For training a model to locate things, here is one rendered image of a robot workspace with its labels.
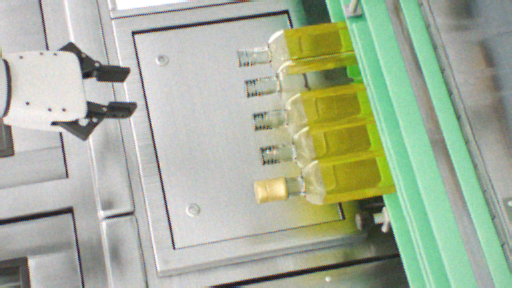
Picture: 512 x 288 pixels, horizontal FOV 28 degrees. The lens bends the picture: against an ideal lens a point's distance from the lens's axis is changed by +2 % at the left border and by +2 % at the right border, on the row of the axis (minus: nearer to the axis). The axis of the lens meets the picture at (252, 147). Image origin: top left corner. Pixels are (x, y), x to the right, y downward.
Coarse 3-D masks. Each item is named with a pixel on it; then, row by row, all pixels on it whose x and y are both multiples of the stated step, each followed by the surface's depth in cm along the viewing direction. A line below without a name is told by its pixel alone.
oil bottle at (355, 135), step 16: (304, 128) 150; (320, 128) 150; (336, 128) 150; (352, 128) 150; (368, 128) 151; (304, 144) 149; (320, 144) 149; (336, 144) 149; (352, 144) 149; (368, 144) 149; (304, 160) 149
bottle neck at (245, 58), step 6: (252, 48) 157; (258, 48) 157; (264, 48) 157; (240, 54) 156; (246, 54) 157; (252, 54) 157; (258, 54) 157; (264, 54) 157; (240, 60) 156; (246, 60) 157; (252, 60) 157; (258, 60) 157; (264, 60) 157; (240, 66) 157; (246, 66) 158
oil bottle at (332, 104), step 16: (304, 96) 152; (320, 96) 152; (336, 96) 152; (352, 96) 153; (288, 112) 151; (304, 112) 151; (320, 112) 151; (336, 112) 151; (352, 112) 152; (368, 112) 152; (288, 128) 153
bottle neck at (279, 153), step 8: (280, 144) 150; (288, 144) 150; (264, 152) 149; (272, 152) 149; (280, 152) 149; (288, 152) 150; (264, 160) 149; (272, 160) 149; (280, 160) 150; (288, 160) 150
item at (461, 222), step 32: (384, 0) 148; (416, 0) 148; (384, 32) 145; (416, 32) 146; (384, 64) 143; (416, 64) 144; (416, 96) 141; (448, 96) 141; (416, 128) 139; (448, 128) 139; (416, 160) 136; (448, 160) 137; (448, 192) 135; (480, 192) 135; (448, 224) 133; (480, 224) 133; (448, 256) 131; (480, 256) 131
